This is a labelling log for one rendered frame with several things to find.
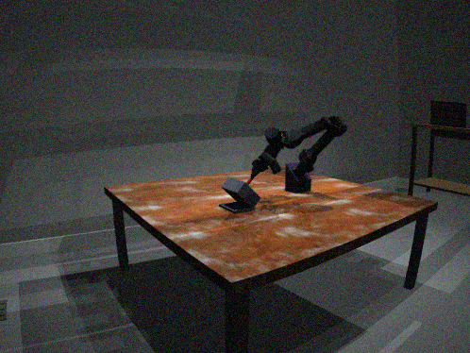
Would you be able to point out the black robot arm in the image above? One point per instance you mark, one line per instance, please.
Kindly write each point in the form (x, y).
(278, 139)

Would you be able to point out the blue-grey sloped panel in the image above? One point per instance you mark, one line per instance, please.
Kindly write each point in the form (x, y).
(246, 199)

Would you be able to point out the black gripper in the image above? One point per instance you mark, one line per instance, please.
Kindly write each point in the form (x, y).
(265, 159)

